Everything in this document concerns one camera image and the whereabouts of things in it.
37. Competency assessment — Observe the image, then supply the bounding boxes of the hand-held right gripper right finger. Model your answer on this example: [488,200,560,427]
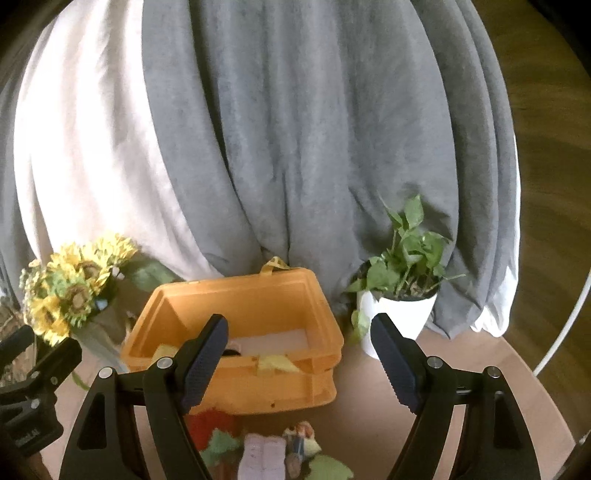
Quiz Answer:
[370,313,542,480]

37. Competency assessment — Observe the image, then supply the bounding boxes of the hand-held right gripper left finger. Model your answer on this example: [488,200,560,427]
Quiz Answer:
[58,314,229,480]

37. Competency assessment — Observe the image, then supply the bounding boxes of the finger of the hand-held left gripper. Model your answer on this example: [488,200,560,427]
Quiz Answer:
[0,325,36,370]
[18,338,83,398]

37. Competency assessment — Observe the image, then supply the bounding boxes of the orange plastic crate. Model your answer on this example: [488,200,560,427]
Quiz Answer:
[121,267,345,416]

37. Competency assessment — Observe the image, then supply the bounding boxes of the white towel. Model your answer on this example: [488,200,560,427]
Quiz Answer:
[238,433,288,480]

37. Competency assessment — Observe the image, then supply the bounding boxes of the colourful patterned cloth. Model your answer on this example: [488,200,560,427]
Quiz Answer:
[283,422,321,478]

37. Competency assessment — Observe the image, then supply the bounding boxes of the brown patterned cushion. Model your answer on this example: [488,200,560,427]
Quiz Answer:
[0,295,33,388]

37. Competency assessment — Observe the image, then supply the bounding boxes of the green plant in white pot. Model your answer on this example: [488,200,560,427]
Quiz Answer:
[346,194,467,361]

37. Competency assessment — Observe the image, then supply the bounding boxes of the red cloth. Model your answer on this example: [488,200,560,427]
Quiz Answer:
[187,411,241,450]

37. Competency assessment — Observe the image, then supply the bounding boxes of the artificial sunflower bouquet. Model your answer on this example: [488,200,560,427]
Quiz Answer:
[18,233,182,391]

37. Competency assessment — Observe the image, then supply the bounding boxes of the yellow cloth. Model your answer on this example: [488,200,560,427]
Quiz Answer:
[255,353,301,376]

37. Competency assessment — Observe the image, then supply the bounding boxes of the green leaf-shaped cloth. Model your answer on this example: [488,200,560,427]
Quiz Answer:
[201,429,245,468]
[307,455,354,480]

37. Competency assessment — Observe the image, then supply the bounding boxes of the grey curtain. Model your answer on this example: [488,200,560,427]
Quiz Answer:
[141,0,522,342]
[0,69,38,296]

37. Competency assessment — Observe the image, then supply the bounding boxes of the white curved tube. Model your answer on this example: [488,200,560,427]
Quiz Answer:
[533,271,591,377]

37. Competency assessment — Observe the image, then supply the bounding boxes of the white curtain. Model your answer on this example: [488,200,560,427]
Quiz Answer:
[14,0,225,283]

